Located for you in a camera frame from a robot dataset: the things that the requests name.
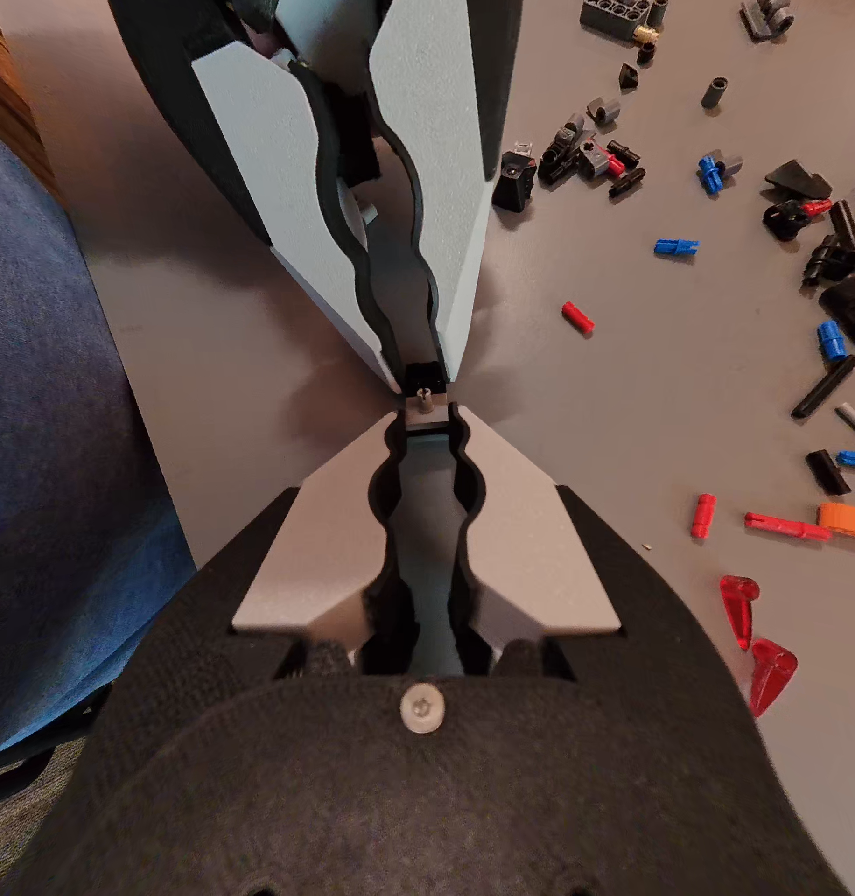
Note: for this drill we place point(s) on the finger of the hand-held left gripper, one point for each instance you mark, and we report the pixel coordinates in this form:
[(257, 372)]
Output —
[(274, 168), (442, 126)]

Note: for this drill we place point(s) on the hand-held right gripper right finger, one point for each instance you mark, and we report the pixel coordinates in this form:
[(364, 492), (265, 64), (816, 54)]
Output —
[(540, 553)]

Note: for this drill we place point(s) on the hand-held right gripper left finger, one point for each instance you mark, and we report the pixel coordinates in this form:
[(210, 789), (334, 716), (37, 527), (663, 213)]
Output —
[(316, 553)]

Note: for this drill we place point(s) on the black and grey lego joint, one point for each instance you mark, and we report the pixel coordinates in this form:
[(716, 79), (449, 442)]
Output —
[(513, 182)]

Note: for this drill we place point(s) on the cluster of dark lego connectors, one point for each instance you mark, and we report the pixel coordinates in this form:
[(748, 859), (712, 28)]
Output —
[(561, 154)]

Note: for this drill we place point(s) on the small grey lego brick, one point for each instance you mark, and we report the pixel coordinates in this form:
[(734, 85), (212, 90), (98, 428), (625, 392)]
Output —
[(603, 108)]

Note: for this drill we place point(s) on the small black lego slope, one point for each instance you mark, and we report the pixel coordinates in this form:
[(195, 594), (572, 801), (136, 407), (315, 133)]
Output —
[(628, 77)]

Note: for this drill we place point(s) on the transparent red lego piece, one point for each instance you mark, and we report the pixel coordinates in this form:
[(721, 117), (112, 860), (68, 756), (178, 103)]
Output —
[(771, 675), (739, 609)]

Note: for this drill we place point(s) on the dark grey angled lego beam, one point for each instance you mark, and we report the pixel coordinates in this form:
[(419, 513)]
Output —
[(617, 14)]

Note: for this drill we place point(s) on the small black round lego piece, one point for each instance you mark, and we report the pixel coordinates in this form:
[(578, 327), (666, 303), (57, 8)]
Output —
[(646, 52)]

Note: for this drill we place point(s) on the long red lego axle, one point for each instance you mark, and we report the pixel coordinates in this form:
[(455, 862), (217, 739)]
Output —
[(788, 527)]

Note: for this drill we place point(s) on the blue lego pin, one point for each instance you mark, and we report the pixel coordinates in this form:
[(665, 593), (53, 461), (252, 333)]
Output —
[(676, 248)]

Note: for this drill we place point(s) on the dark round lego bushing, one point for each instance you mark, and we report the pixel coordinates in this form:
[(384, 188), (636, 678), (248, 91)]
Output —
[(715, 93)]

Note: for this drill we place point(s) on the orange lego piece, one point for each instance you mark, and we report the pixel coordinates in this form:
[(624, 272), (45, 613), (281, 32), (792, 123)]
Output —
[(848, 520)]

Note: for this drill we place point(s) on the grey double lego connector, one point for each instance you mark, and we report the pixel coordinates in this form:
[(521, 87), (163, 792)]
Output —
[(767, 17)]

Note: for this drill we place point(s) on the pile of black lego pieces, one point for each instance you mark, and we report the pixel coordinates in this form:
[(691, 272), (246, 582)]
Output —
[(834, 259)]

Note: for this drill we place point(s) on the person's blue clothing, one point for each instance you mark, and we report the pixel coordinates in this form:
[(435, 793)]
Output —
[(64, 490)]

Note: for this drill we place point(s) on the blue pin with grey connector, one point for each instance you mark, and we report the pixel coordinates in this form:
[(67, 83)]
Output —
[(711, 172)]

